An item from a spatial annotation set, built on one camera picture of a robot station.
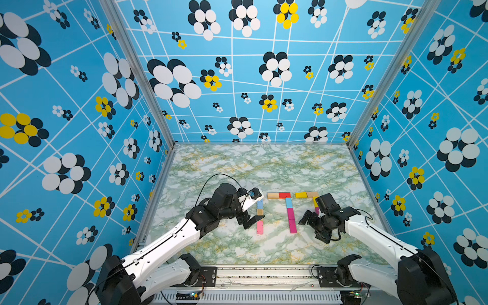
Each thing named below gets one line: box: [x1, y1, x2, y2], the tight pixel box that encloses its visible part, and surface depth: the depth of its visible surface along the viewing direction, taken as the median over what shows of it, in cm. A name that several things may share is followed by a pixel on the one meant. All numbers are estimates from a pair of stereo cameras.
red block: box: [278, 191, 292, 199], surface depth 98 cm
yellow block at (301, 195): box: [294, 191, 309, 199], surface depth 98 cm
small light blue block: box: [285, 197, 293, 209], surface depth 96 cm
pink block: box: [256, 220, 264, 235], surface depth 88 cm
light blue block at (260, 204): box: [256, 198, 264, 210], surface depth 95 cm
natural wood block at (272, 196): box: [266, 192, 280, 200], surface depth 98 cm
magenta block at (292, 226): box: [288, 219, 298, 234], surface depth 88 cm
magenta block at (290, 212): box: [286, 207, 295, 220], surface depth 93 cm
